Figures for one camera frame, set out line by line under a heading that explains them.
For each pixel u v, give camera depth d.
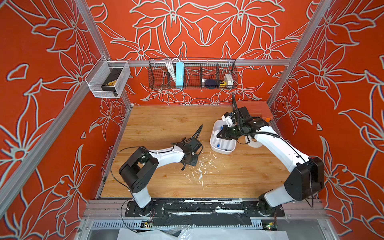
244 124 0.62
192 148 0.71
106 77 0.84
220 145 0.96
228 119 0.75
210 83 0.96
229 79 0.92
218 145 0.96
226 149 0.93
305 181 0.41
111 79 0.82
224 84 0.95
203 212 0.73
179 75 0.90
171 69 0.87
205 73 0.97
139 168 0.49
